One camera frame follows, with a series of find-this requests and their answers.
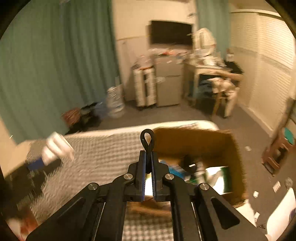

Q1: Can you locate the brown cardboard box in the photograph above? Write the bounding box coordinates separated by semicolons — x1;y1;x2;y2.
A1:
127;126;247;217

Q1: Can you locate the brown patterned bag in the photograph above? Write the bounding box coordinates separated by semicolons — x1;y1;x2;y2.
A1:
61;108;81;128

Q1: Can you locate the small black hair tie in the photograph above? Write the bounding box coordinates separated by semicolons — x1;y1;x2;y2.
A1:
140;128;155;174

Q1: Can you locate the wooden chair with clothes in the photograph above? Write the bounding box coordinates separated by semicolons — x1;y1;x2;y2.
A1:
197;73;243;118

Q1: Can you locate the large clear water bottle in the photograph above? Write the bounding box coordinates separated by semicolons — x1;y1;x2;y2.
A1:
106;86;125;118

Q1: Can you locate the white vanity mirror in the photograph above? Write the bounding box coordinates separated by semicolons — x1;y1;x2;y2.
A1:
193;28;216;57

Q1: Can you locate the white suitcase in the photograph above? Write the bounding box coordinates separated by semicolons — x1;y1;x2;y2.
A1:
133;67;157;108

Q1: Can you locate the person's left hand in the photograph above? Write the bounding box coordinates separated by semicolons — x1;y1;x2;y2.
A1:
6;206;39;240

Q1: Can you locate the black bag on floor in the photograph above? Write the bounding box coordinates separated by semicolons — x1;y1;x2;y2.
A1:
66;102;107;135

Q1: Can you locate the white dressing table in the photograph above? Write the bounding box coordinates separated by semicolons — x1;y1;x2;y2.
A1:
183;58;240;106

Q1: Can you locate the gingham checked bedsheet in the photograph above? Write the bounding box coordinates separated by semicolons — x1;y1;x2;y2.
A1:
4;131;176;241

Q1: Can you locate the white plush toy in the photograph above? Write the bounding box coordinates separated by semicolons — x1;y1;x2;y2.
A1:
41;132;74;166

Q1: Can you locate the grey mini fridge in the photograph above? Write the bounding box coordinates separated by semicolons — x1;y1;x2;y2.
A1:
154;55;183;107

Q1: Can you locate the green curtain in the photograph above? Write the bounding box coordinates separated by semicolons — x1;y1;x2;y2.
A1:
1;1;120;143
196;0;230;58

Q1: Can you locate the black wall television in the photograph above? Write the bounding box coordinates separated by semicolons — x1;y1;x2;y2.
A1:
149;20;193;46

